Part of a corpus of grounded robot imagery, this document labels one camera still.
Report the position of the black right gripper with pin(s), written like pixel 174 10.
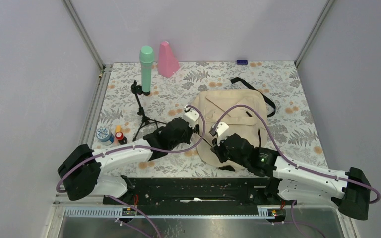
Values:
pixel 217 149

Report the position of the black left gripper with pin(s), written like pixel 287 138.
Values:
pixel 190 132

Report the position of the beige canvas backpack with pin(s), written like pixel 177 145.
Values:
pixel 241 121

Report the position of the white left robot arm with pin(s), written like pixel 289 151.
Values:
pixel 83 172

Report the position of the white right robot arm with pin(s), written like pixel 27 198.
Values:
pixel 293 180

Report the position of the black mini tripod stand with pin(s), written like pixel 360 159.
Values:
pixel 145 120

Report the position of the pink plastic cone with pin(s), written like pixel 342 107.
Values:
pixel 167 62

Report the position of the mint green microphone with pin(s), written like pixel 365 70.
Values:
pixel 146 57

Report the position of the small blue block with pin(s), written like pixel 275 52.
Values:
pixel 241 62

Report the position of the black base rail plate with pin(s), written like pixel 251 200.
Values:
pixel 203 196

